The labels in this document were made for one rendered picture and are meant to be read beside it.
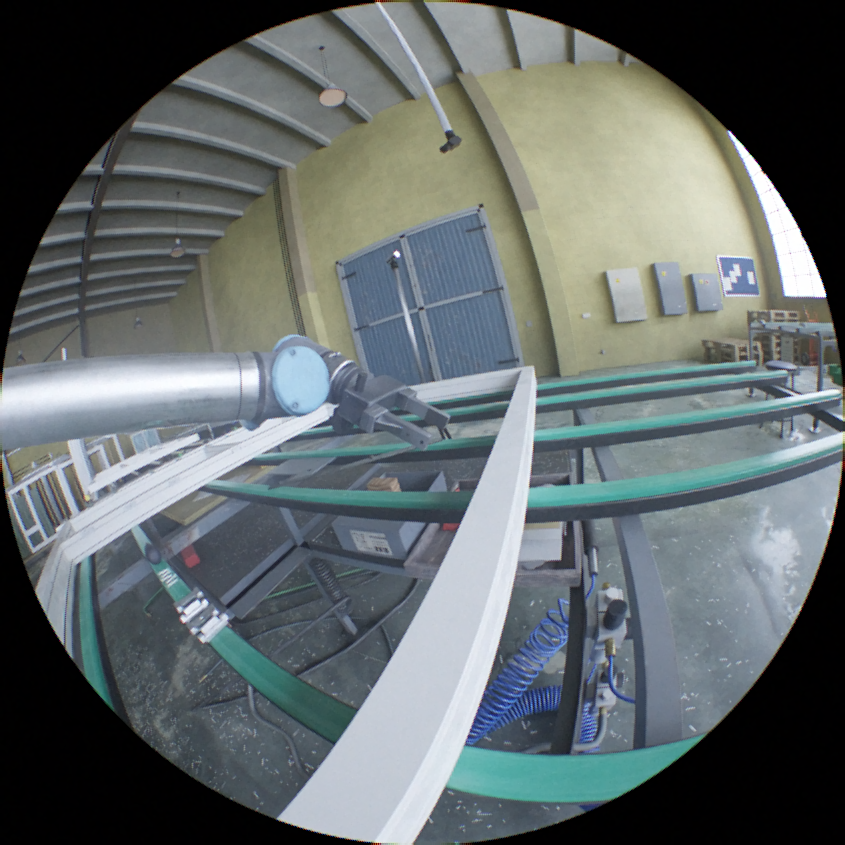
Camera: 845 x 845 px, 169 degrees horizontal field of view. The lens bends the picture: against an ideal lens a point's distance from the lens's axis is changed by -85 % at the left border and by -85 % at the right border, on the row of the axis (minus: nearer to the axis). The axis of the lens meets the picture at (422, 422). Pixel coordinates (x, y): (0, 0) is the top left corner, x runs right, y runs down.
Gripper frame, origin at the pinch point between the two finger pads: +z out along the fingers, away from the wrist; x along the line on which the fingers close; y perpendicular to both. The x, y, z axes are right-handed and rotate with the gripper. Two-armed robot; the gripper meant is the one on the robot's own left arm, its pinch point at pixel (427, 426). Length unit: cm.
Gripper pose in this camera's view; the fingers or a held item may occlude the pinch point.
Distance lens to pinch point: 47.2
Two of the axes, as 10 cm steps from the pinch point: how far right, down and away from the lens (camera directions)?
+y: 3.2, -8.3, -4.5
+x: 3.8, -3.2, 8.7
